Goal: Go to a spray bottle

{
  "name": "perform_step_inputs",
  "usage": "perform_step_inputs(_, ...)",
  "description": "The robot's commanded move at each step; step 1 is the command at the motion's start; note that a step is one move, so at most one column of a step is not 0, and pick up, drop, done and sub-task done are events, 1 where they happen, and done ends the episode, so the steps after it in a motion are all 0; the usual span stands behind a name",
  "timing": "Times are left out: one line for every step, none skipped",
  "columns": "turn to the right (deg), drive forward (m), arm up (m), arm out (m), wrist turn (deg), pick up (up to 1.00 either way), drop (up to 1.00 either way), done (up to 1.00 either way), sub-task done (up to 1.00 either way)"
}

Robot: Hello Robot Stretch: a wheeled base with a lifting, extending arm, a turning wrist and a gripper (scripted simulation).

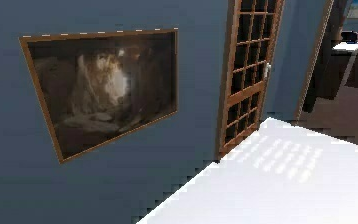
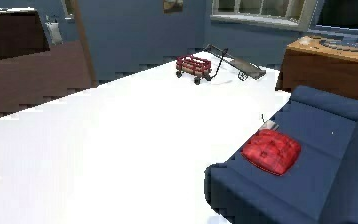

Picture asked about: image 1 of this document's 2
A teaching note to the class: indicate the brown lattice room door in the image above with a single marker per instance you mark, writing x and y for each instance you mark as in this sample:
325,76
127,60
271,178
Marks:
245,93

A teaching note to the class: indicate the brown framed dark painting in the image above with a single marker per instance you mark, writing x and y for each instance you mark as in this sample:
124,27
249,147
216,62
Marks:
100,93

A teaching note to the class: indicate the white table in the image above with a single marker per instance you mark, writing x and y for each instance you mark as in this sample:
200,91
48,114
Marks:
348,48

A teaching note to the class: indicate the black object on table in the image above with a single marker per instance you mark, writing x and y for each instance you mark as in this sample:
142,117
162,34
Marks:
349,36

